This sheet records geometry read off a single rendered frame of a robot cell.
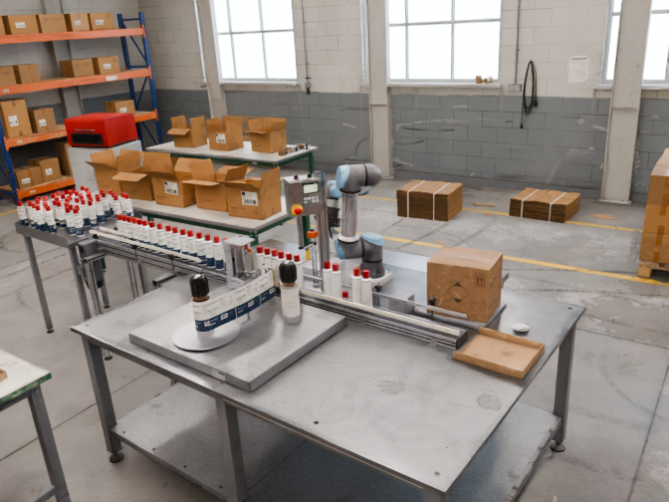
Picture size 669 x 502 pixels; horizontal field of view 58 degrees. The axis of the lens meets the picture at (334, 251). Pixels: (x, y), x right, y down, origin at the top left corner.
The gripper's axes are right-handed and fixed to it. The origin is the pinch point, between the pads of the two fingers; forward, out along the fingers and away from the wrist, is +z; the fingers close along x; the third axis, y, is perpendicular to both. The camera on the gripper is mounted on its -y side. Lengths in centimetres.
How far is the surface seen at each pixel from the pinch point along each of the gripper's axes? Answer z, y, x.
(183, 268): 27, -75, -38
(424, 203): -28, -79, 344
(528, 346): 29, 133, -41
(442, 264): 0, 89, -41
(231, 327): 39, 8, -91
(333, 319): 32, 46, -63
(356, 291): 18, 52, -52
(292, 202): -21, 14, -58
